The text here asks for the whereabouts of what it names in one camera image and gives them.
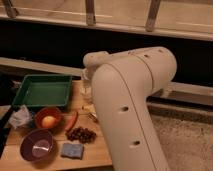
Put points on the dark red grapes bunch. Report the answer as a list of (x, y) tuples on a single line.
[(83, 135)]

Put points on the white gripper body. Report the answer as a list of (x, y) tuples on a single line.
[(85, 76)]

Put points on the blue sponge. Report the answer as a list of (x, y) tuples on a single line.
[(74, 151)]

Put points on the orange fruit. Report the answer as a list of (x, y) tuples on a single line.
[(48, 122)]

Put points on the orange bowl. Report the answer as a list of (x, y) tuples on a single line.
[(48, 111)]

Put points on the green plastic tray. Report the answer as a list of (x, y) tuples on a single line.
[(42, 90)]

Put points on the purple bowl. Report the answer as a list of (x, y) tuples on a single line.
[(36, 145)]

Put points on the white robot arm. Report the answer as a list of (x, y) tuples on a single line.
[(120, 84)]

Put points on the red sausage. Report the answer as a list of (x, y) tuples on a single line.
[(72, 121)]

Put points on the white paper cup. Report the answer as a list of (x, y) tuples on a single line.
[(85, 90)]

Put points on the wooden cutting board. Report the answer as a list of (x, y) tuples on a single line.
[(95, 154)]

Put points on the yellow banana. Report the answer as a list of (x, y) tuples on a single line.
[(88, 108)]

